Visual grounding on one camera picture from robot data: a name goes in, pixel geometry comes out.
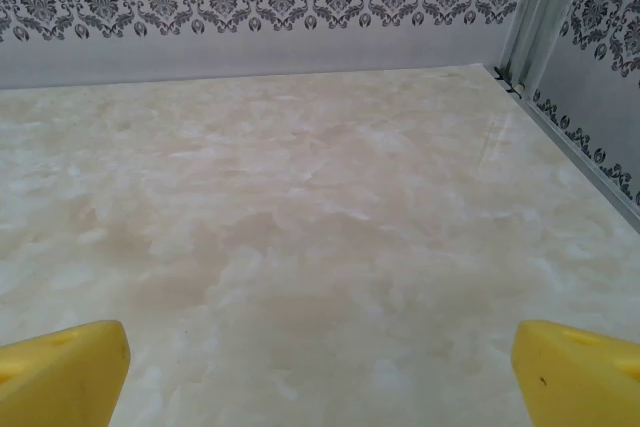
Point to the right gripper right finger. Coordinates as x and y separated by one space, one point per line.
580 382

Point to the aluminium frame post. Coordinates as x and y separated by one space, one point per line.
540 12

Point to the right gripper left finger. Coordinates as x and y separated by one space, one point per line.
60 377

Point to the aluminium side rail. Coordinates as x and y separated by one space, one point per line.
575 144

